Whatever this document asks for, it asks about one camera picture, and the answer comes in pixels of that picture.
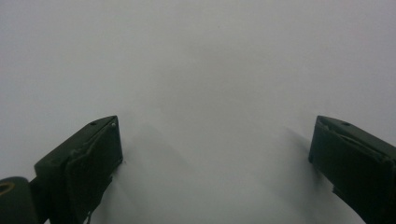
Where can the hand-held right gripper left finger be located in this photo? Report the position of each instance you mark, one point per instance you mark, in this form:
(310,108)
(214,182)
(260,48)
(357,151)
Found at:
(84,161)

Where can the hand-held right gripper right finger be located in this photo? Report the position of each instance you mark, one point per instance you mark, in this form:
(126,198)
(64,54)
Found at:
(355,161)

